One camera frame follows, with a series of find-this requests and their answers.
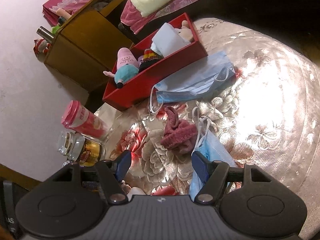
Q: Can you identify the blue surgical face mask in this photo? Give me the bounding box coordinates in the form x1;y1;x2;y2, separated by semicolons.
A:
149;51;235;113

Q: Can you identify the cream plush animal toy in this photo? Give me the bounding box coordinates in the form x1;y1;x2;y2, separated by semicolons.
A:
175;20;194;42

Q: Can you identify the glass jar gold label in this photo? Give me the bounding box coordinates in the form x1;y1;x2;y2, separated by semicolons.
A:
57;130;105;167

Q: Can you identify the floral round table cover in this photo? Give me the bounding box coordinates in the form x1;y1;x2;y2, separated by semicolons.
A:
96;18;319;239

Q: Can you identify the wooden bedside cabinet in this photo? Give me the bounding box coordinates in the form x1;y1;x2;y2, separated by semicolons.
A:
44;0;135;92

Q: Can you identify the pink folded fabric bag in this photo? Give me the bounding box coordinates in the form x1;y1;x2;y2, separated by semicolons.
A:
42;0;90;26

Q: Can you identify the stainless steel thermos bottle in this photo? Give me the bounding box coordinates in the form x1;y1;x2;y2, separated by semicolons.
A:
36;26;54;43

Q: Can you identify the dark pink knitted sock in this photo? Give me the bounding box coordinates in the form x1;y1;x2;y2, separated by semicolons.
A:
161;106;197;155

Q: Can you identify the red santa figurine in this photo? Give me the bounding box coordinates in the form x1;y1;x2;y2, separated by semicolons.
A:
33;38;51;56

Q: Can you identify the white rectangular sponge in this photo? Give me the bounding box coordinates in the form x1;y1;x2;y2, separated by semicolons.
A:
150;23;190;57

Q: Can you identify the red rectangular storage box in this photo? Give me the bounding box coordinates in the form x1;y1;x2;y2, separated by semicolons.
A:
103;13;208;111

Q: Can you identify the pink pig plush toy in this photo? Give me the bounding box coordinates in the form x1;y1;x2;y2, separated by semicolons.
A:
103;48;139;89

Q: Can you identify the colourful striped knitted sock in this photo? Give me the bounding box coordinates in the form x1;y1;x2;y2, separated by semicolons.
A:
138;49;163;73

